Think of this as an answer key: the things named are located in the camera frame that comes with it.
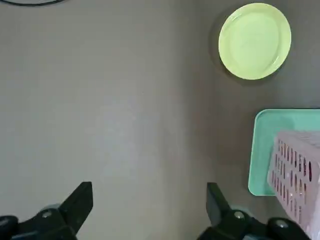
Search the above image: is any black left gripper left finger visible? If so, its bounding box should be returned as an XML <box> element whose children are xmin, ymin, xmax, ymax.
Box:
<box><xmin>0</xmin><ymin>181</ymin><xmax>94</xmax><ymax>240</ymax></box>

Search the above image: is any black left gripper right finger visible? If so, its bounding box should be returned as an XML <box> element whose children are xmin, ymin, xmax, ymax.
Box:
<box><xmin>199</xmin><ymin>182</ymin><xmax>312</xmax><ymax>240</ymax></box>

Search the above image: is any green rectangular tray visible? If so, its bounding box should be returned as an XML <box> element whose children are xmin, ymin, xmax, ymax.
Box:
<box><xmin>247</xmin><ymin>108</ymin><xmax>320</xmax><ymax>197</ymax></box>

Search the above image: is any small pink slotted basket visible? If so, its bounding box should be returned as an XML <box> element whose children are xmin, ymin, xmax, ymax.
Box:
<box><xmin>266</xmin><ymin>129</ymin><xmax>320</xmax><ymax>240</ymax></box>

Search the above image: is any yellow round plate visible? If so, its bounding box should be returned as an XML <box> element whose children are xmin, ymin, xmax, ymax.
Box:
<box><xmin>218</xmin><ymin>2</ymin><xmax>292</xmax><ymax>81</ymax></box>

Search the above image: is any black desk cable bundle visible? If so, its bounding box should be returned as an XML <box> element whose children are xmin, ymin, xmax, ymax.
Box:
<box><xmin>0</xmin><ymin>0</ymin><xmax>66</xmax><ymax>6</ymax></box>

